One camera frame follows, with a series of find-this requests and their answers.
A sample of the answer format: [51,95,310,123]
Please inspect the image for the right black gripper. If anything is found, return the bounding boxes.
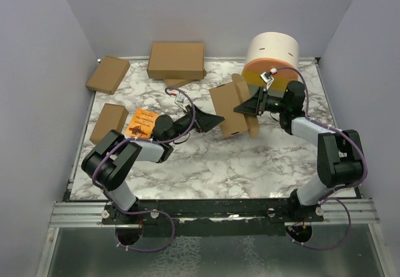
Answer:
[234,86,288,117]

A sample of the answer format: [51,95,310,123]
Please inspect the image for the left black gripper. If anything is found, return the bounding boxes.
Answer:
[167,104,224,144]

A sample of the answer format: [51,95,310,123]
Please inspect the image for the brown cardboard box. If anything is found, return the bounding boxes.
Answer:
[208,73,260,139]

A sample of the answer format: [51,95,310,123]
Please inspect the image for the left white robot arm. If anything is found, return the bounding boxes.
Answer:
[81,106,224,224]

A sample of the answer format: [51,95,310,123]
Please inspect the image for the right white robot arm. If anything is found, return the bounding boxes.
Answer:
[234,81,367,221]

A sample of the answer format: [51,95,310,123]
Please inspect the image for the small cardboard box under stack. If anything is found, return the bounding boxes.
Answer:
[164,79,191,88]

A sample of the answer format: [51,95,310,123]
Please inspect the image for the large folded cardboard box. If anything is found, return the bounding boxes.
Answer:
[147,42,206,80]

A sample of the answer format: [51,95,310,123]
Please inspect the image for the folded cardboard box front left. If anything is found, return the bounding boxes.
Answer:
[89,103,128,144]

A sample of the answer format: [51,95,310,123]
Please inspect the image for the folded cardboard box back left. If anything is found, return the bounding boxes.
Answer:
[86,56,130,95]

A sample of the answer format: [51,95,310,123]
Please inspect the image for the round pastel drawer cabinet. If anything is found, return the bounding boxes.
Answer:
[241,32,299,94]

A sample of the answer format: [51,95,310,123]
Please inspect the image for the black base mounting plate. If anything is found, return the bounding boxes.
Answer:
[102,198,323,238]

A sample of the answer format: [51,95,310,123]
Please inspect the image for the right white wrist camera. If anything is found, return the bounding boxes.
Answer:
[260,72,274,89]

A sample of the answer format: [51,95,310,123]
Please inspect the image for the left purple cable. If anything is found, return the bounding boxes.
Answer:
[92,86,198,253]

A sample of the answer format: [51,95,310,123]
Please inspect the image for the purple cable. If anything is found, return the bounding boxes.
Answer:
[271,66,368,249]
[92,86,198,253]

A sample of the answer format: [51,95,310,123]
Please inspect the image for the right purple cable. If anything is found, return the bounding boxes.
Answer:
[271,66,368,249]

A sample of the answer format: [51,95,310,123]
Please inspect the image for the aluminium rail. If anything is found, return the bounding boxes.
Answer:
[49,202,106,228]

